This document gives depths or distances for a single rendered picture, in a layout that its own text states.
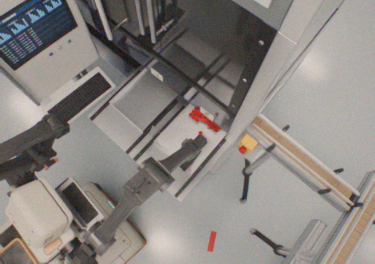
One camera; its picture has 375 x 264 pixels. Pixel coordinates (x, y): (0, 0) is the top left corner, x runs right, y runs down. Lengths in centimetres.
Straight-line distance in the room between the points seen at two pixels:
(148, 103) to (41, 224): 88
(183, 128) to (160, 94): 24
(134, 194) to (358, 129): 248
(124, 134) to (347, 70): 240
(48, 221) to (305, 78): 253
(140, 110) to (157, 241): 115
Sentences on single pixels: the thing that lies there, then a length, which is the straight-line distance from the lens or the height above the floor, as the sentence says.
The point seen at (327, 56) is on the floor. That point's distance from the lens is 323.
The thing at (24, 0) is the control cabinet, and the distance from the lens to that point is 139.
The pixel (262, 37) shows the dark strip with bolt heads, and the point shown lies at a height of 174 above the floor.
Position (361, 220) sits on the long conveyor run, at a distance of 170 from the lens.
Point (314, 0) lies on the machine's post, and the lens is 65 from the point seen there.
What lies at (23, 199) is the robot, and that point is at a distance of 111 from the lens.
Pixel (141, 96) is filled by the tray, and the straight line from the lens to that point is 164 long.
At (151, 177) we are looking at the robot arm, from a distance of 86.
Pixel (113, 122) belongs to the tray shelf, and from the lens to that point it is 161.
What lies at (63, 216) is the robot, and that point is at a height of 133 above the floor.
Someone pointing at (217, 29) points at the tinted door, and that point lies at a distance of 91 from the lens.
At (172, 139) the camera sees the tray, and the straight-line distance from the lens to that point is 154.
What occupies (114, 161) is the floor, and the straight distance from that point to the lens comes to 247.
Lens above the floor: 235
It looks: 69 degrees down
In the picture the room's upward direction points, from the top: 3 degrees clockwise
